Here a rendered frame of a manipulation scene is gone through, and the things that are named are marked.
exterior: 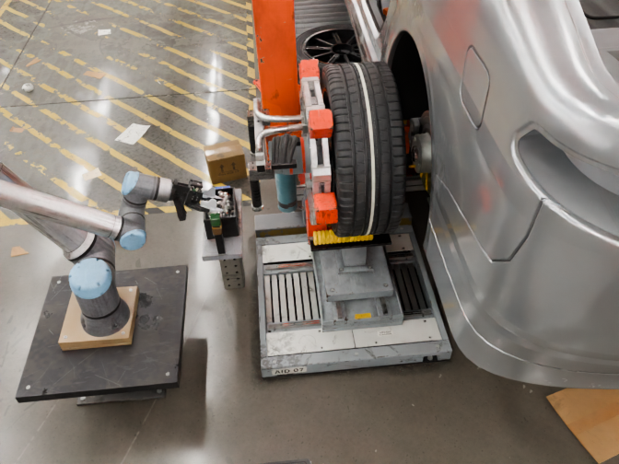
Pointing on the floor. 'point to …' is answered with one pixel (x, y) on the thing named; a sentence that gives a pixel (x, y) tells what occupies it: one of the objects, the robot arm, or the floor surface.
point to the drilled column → (233, 272)
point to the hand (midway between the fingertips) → (218, 205)
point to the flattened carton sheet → (590, 418)
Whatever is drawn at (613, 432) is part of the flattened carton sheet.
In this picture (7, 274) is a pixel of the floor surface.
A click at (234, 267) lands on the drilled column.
